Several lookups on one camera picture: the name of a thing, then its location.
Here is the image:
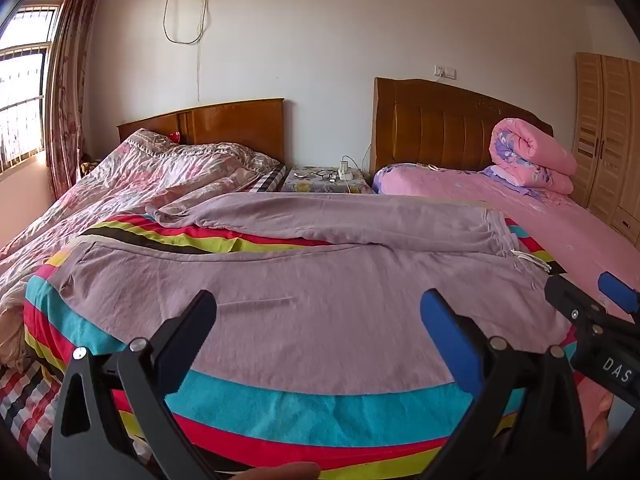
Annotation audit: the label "panelled wooden headboard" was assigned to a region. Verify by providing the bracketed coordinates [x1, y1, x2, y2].
[373, 77, 555, 186]

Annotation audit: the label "person's left hand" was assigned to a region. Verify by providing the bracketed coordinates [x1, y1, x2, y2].
[220, 461, 321, 480]

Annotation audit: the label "plain wooden headboard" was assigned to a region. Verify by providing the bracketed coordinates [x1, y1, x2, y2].
[117, 98, 286, 166]

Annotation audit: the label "pink bed sheet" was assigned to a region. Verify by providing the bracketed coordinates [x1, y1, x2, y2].
[372, 162, 640, 461]

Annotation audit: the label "pink floral quilt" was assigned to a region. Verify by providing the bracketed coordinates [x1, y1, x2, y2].
[0, 128, 286, 311]

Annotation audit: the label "white power cord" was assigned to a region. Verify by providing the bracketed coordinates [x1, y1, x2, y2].
[350, 141, 374, 171]

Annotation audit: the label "pink patterned curtain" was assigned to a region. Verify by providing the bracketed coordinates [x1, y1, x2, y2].
[45, 0, 107, 201]

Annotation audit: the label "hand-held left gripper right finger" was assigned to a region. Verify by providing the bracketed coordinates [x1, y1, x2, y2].
[420, 287, 587, 480]

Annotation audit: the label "beige cloth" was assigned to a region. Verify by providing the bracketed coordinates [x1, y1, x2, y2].
[0, 280, 28, 368]

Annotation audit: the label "nightstand with floral cloth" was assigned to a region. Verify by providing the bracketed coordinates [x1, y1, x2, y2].
[280, 166, 375, 196]

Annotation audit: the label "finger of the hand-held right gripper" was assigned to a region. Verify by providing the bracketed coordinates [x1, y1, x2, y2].
[598, 271, 640, 318]
[544, 275, 616, 346]

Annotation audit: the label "air conditioner power cable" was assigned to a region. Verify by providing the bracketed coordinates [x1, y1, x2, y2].
[163, 0, 209, 45]

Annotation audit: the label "barred window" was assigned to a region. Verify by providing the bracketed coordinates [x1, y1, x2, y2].
[0, 5, 61, 176]

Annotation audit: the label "striped colourful blanket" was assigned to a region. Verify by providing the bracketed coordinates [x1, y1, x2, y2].
[22, 212, 573, 473]

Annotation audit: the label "rolled pink quilt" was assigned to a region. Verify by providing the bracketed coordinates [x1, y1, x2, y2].
[489, 118, 578, 196]

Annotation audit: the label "light wooden wardrobe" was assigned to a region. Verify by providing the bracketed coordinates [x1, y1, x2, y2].
[570, 51, 640, 251]

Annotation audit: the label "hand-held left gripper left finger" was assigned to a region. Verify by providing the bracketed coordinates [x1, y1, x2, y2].
[50, 289, 221, 480]

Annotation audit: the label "mauve pants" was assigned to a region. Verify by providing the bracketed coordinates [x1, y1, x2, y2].
[52, 191, 573, 397]

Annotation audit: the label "purple floral pillow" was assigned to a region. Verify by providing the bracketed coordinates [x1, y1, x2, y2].
[479, 165, 538, 192]

